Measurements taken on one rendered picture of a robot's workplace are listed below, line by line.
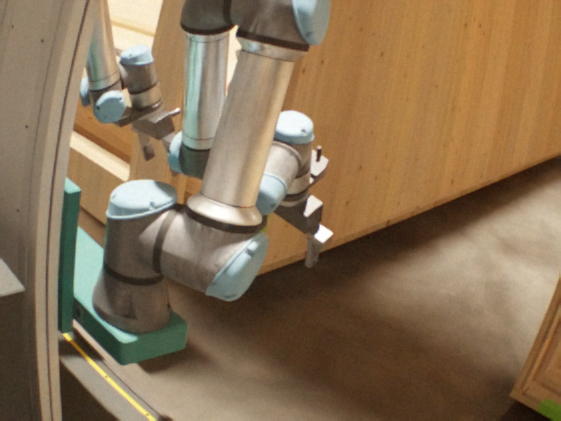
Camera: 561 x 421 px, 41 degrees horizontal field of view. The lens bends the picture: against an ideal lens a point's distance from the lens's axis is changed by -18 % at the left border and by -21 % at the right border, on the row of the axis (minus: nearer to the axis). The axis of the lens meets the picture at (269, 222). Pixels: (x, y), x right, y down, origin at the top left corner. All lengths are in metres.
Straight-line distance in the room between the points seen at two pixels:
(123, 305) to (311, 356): 1.44
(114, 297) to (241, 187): 0.29
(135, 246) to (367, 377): 1.52
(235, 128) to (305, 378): 1.51
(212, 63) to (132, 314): 0.43
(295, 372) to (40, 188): 1.53
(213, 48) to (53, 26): 0.31
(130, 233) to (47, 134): 0.23
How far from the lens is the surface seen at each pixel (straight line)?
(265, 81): 1.30
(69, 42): 1.30
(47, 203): 1.41
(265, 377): 2.68
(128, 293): 1.45
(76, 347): 2.08
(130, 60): 1.93
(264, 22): 1.28
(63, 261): 1.49
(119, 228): 1.41
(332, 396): 2.66
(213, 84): 1.46
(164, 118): 1.97
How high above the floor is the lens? 1.55
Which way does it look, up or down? 25 degrees down
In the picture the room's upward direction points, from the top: 12 degrees clockwise
